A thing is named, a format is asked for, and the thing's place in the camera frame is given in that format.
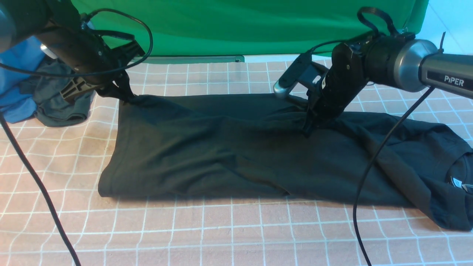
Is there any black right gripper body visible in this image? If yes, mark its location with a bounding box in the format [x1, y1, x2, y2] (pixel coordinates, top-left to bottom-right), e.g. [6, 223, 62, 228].
[305, 41, 368, 130]

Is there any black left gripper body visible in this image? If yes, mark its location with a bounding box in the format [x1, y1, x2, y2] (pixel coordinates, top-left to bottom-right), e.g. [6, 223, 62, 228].
[37, 22, 145, 74]

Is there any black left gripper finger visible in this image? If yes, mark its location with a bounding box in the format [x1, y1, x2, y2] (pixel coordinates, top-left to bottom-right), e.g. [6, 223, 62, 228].
[97, 70, 135, 102]

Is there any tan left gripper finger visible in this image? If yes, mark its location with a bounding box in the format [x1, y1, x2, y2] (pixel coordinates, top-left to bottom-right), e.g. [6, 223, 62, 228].
[60, 77, 97, 104]

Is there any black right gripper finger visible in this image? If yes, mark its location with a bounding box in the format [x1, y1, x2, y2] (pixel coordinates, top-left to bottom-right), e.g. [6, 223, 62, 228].
[302, 120, 318, 138]

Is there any gray long-sleeved shirt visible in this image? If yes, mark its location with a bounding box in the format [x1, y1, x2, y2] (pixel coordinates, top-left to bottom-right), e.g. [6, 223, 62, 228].
[98, 94, 472, 231]

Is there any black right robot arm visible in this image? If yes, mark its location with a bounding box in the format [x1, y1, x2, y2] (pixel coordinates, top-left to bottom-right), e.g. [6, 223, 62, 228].
[302, 32, 473, 136]

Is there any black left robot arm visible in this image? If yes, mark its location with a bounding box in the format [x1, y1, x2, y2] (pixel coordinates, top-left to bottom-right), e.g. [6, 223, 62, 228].
[0, 0, 153, 102]

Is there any dark gray crumpled garment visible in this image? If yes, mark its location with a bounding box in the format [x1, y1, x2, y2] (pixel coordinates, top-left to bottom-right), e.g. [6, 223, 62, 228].
[18, 77, 95, 127]

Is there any blue crumpled garment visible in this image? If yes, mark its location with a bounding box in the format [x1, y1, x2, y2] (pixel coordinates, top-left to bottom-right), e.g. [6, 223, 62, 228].
[0, 37, 45, 123]

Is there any green backdrop cloth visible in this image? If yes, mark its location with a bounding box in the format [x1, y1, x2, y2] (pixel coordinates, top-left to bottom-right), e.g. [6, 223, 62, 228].
[73, 0, 428, 56]

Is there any green metal base bar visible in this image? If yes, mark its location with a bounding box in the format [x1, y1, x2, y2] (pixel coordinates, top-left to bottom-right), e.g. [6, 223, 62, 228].
[144, 55, 245, 64]

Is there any pink checkered tablecloth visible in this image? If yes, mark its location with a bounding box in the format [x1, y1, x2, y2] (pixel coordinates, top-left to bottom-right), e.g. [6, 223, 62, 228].
[0, 56, 472, 266]

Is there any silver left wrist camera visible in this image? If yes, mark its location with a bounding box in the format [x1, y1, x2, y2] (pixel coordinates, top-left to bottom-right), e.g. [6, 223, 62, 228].
[40, 44, 58, 59]

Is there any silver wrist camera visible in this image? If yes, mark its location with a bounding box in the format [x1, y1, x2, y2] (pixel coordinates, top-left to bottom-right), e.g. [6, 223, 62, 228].
[40, 44, 58, 59]
[273, 50, 329, 98]

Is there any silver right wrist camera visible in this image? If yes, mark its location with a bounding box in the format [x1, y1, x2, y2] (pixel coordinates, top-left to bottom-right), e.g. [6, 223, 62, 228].
[273, 50, 329, 98]

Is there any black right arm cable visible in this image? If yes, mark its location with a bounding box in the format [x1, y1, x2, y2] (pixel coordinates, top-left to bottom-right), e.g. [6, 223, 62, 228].
[307, 7, 448, 266]

